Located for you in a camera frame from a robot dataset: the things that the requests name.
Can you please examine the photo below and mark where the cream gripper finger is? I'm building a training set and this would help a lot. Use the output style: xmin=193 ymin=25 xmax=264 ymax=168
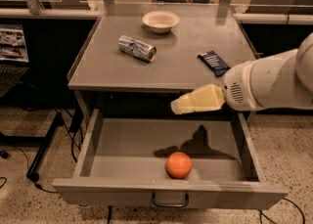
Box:
xmin=170 ymin=84 xmax=225 ymax=114

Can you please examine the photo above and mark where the orange fruit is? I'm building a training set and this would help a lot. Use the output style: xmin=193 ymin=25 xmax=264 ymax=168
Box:
xmin=165 ymin=152 xmax=193 ymax=179

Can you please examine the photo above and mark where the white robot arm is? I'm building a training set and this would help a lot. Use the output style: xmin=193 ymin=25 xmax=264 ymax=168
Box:
xmin=170 ymin=33 xmax=313 ymax=114

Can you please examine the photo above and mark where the grey counter cabinet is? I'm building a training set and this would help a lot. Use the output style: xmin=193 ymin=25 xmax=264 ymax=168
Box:
xmin=68 ymin=3 xmax=257 ymax=116

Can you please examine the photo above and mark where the grey metal open drawer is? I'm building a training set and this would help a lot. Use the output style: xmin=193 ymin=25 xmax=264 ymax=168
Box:
xmin=53 ymin=111 xmax=288 ymax=209

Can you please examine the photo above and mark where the dark blue snack bar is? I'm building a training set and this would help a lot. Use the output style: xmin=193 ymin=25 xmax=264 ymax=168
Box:
xmin=198 ymin=51 xmax=230 ymax=77

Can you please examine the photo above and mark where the crushed silver soda can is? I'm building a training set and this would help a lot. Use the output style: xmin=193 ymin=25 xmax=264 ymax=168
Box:
xmin=118 ymin=35 xmax=157 ymax=63

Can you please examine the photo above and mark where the white paper bowl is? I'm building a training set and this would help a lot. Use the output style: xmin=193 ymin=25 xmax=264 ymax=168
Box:
xmin=142 ymin=11 xmax=180 ymax=34

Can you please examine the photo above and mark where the black desk stand base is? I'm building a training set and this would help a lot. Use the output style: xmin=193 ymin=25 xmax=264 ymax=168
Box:
xmin=0 ymin=112 xmax=64 ymax=183

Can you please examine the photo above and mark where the laptop with lit screen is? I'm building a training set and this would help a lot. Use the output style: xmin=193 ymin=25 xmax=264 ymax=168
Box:
xmin=0 ymin=21 xmax=29 ymax=98

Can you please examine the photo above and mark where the dark metal drawer handle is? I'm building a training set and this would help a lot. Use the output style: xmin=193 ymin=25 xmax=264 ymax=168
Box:
xmin=151 ymin=193 xmax=189 ymax=208

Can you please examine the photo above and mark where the black floor cable right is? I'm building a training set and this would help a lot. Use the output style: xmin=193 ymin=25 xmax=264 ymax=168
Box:
xmin=258 ymin=197 xmax=307 ymax=224

